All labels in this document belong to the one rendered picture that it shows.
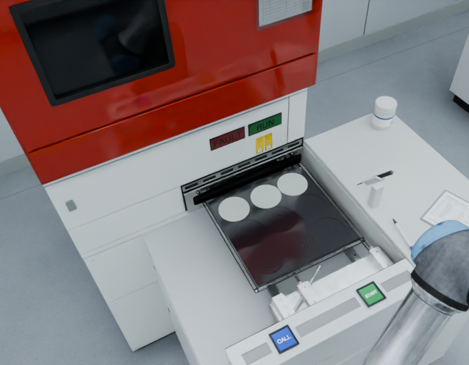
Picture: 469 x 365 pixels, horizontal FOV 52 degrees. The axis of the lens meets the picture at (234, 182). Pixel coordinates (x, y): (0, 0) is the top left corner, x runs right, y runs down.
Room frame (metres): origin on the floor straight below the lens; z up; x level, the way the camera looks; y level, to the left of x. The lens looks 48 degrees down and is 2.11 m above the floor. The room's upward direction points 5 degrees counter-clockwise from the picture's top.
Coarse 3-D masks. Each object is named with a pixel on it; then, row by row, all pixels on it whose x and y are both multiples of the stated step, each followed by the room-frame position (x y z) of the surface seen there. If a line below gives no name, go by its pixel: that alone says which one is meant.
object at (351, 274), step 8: (352, 264) 0.73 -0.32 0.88; (360, 264) 0.73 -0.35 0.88; (368, 264) 0.73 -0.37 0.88; (336, 272) 0.71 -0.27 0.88; (344, 272) 0.71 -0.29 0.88; (352, 272) 0.71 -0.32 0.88; (360, 272) 0.71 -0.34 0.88; (368, 272) 0.70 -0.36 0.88; (320, 280) 0.69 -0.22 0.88; (328, 280) 0.69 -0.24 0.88; (336, 280) 0.69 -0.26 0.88; (344, 280) 0.69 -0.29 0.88; (352, 280) 0.68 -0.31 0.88; (320, 288) 0.67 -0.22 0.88; (328, 288) 0.66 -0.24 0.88; (336, 288) 0.66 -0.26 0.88; (344, 288) 0.66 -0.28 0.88; (288, 296) 0.65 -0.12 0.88; (296, 296) 0.65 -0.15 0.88; (320, 296) 0.64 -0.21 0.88; (328, 296) 0.64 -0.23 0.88; (272, 304) 0.63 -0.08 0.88; (304, 304) 0.62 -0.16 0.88; (272, 312) 0.62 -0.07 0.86; (296, 312) 0.60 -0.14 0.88; (280, 320) 0.58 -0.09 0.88
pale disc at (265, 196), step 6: (258, 186) 1.05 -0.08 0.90; (264, 186) 1.05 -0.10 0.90; (270, 186) 1.04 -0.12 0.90; (252, 192) 1.03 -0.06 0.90; (258, 192) 1.02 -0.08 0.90; (264, 192) 1.02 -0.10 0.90; (270, 192) 1.02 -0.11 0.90; (276, 192) 1.02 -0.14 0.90; (252, 198) 1.00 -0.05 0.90; (258, 198) 1.00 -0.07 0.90; (264, 198) 0.99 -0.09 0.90; (270, 198) 0.99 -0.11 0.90; (276, 198) 0.99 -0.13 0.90; (258, 204) 0.97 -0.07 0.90; (264, 204) 0.97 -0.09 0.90; (270, 204) 0.97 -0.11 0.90; (276, 204) 0.96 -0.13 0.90
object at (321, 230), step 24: (240, 192) 1.03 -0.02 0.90; (312, 192) 1.00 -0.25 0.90; (216, 216) 0.94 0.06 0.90; (264, 216) 0.92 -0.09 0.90; (288, 216) 0.92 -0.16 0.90; (312, 216) 0.91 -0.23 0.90; (336, 216) 0.90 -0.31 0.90; (240, 240) 0.84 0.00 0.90; (264, 240) 0.83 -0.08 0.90; (288, 240) 0.82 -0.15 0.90; (312, 240) 0.82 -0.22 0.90; (336, 240) 0.81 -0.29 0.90; (264, 264) 0.75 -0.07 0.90; (288, 264) 0.74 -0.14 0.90
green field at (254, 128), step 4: (276, 116) 1.14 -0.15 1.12; (280, 116) 1.15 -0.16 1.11; (264, 120) 1.12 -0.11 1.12; (268, 120) 1.13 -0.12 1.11; (272, 120) 1.14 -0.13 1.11; (276, 120) 1.14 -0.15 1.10; (280, 120) 1.15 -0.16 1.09; (256, 124) 1.11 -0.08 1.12; (260, 124) 1.12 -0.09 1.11; (264, 124) 1.12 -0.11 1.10; (268, 124) 1.13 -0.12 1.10; (272, 124) 1.14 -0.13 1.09; (276, 124) 1.14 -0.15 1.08; (252, 128) 1.11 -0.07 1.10; (256, 128) 1.11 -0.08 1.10; (260, 128) 1.12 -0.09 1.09; (264, 128) 1.12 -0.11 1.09; (252, 132) 1.11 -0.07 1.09; (256, 132) 1.11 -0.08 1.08
